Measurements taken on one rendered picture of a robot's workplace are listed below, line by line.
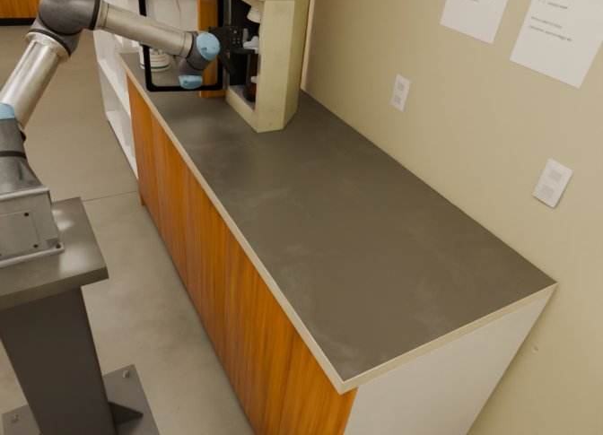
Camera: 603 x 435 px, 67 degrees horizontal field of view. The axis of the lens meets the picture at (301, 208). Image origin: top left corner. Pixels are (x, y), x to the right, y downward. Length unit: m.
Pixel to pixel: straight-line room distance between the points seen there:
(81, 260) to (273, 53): 0.93
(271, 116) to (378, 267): 0.80
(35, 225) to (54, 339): 0.35
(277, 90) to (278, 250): 0.73
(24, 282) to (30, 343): 0.24
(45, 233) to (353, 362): 0.76
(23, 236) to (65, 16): 0.60
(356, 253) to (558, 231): 0.54
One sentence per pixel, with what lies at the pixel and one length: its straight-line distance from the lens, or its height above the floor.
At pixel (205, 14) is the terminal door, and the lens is 1.90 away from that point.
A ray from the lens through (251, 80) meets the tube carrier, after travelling 1.80.
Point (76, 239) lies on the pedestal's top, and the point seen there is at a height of 0.94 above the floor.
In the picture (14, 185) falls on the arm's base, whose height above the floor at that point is 1.13.
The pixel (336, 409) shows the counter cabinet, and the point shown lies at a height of 0.79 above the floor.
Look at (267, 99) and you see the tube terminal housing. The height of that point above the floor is 1.07.
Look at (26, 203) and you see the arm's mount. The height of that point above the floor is 1.09.
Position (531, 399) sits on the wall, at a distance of 1.69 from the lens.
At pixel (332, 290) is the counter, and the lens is 1.12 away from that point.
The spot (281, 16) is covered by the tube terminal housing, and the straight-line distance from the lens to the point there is 1.65.
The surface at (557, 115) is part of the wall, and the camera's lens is 1.35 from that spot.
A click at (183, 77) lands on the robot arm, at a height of 1.17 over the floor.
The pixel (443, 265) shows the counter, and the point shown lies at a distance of 1.29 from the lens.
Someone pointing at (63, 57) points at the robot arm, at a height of 1.25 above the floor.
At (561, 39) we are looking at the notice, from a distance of 1.34.
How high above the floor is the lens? 1.73
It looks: 35 degrees down
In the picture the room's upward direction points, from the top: 8 degrees clockwise
